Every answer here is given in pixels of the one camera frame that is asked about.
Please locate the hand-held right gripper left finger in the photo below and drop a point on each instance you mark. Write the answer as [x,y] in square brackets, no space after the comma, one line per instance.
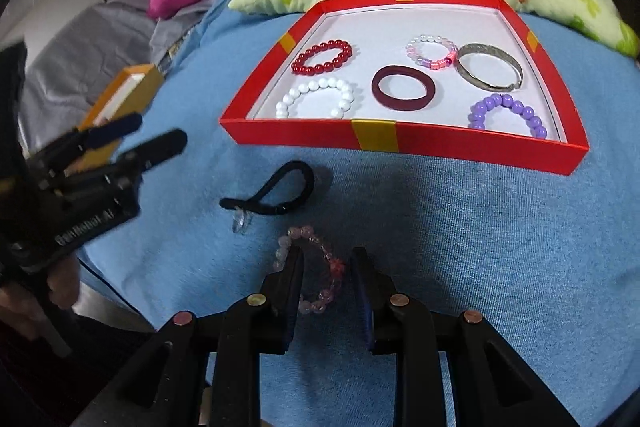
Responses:
[292,302]

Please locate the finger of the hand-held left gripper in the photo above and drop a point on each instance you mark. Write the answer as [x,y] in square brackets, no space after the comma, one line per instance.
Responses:
[112,129]
[160,147]

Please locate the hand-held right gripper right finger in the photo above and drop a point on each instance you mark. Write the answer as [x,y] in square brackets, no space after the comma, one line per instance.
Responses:
[362,292]

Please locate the red shallow gift box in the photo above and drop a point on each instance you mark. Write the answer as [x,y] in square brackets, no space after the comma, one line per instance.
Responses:
[400,142]

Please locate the dark red hair band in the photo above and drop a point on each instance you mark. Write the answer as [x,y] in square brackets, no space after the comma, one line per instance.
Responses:
[382,99]

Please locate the silver metal bangle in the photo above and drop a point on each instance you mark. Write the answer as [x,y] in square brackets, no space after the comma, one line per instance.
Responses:
[487,82]

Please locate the person's left hand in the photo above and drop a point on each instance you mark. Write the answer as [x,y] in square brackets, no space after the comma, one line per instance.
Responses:
[60,282]

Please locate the orange narrow box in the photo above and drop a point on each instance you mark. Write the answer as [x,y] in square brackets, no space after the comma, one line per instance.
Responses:
[135,82]

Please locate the grey blanket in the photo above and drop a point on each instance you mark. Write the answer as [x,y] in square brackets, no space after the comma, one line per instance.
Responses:
[100,52]

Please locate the blue denim cloth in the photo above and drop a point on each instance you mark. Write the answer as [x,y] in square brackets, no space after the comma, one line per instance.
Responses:
[475,257]

